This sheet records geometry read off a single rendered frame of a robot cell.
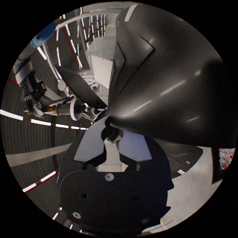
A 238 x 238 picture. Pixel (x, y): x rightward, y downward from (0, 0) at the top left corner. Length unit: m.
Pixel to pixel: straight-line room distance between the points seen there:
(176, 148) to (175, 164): 0.06
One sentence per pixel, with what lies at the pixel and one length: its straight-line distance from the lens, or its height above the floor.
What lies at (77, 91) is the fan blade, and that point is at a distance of 0.33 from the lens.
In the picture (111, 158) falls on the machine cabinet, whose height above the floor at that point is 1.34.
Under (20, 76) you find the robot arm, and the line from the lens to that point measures 0.31.
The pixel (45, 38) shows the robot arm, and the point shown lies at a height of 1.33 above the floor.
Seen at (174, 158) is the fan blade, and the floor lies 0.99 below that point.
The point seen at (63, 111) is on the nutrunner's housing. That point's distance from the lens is 0.28.
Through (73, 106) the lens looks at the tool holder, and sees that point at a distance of 0.24.
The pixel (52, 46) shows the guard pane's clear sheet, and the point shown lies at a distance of 1.11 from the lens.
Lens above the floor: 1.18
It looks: 3 degrees down
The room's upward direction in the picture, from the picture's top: 88 degrees counter-clockwise
